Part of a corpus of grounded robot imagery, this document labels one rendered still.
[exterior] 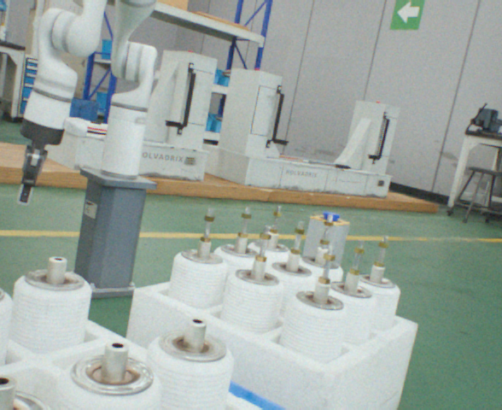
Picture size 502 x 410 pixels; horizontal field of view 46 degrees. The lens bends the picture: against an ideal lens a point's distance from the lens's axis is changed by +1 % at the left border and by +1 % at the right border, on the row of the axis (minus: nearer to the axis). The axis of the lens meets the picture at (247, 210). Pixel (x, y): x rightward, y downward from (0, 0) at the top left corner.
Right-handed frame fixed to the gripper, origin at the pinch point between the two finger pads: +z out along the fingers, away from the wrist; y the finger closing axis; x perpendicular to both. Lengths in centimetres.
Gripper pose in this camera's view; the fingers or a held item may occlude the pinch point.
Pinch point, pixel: (25, 193)
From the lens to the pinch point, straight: 119.4
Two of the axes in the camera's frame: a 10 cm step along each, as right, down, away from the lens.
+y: 2.9, 2.8, -9.1
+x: 9.0, 2.5, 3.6
